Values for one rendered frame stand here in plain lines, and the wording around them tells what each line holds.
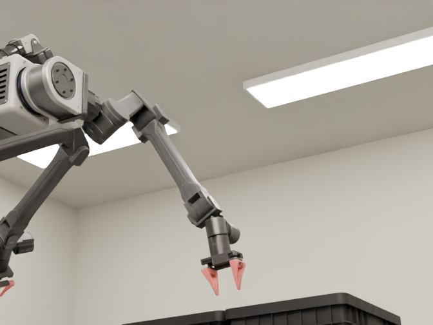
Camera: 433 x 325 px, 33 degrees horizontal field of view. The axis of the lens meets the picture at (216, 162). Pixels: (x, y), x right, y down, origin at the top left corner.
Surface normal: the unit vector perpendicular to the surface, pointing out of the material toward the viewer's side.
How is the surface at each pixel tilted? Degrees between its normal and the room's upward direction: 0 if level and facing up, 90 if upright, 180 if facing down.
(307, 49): 180
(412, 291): 90
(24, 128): 180
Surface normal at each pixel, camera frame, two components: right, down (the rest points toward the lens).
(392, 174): -0.48, -0.31
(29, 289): 0.88, -0.21
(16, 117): 0.04, 0.93
